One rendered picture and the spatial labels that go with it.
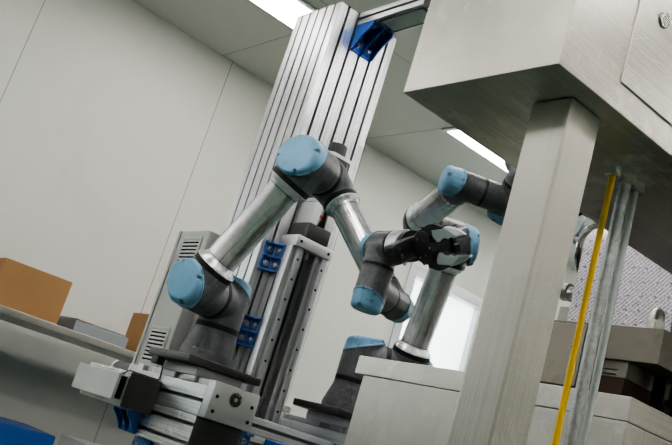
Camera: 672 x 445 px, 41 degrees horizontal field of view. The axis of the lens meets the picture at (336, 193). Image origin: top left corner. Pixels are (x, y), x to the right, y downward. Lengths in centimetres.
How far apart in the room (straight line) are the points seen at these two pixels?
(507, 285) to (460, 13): 37
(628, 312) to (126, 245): 377
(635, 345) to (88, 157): 397
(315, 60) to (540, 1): 181
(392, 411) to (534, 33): 97
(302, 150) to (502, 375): 132
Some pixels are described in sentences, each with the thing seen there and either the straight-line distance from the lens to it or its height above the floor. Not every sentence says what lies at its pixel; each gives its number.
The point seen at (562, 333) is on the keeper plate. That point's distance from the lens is 167.
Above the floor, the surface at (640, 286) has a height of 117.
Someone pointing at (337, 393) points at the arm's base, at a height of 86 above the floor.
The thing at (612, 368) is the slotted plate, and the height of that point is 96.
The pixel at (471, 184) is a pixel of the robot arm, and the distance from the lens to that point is 224.
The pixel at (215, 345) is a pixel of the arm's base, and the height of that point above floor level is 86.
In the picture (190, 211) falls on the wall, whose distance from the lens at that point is 544.
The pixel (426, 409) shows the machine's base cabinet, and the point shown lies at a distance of 177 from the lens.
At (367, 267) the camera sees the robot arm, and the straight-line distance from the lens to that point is 204.
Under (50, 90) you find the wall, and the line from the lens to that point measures 513.
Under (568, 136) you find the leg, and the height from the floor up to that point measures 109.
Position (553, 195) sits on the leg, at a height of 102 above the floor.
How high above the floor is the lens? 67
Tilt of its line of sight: 16 degrees up
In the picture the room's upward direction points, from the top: 17 degrees clockwise
